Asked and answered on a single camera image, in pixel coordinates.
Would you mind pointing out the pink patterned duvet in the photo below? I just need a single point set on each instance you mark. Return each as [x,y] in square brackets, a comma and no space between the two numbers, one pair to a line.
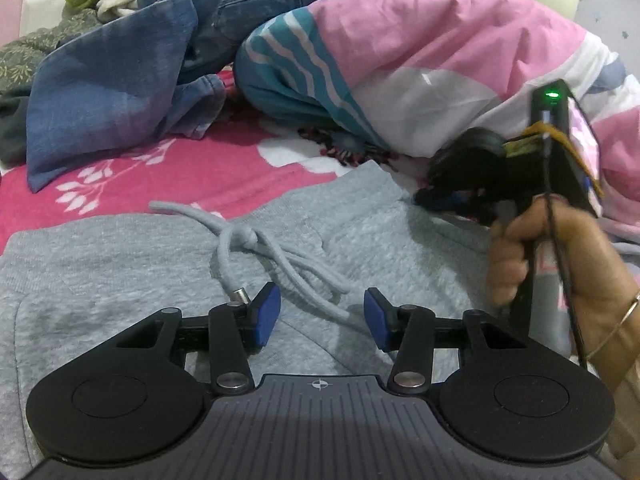
[425,50]

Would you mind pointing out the person's right forearm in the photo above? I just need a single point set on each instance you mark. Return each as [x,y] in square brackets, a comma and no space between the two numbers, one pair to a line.
[625,355]

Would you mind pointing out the grey sweatpants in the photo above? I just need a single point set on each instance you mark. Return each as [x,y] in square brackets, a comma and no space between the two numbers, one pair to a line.
[150,260]

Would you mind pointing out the pink and white headboard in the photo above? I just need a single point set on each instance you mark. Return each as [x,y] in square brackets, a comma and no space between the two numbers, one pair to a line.
[40,5]

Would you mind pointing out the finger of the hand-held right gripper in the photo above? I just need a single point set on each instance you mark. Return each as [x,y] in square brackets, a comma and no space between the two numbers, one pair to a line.
[445,202]

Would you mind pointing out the light blue denim garment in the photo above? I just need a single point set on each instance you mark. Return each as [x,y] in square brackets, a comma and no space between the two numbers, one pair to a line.
[110,80]

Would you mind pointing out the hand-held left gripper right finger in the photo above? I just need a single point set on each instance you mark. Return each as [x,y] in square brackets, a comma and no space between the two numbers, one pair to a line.
[377,321]

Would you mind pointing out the pink floral blanket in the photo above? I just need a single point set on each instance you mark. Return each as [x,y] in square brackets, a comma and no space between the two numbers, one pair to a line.
[200,160]

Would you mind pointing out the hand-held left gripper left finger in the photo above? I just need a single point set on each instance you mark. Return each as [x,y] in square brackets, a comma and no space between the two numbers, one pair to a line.
[265,316]

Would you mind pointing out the green patterned cloth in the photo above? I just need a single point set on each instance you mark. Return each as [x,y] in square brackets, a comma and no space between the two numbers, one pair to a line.
[35,50]

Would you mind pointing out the person's right hand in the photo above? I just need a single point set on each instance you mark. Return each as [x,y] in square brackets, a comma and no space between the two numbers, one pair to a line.
[595,270]

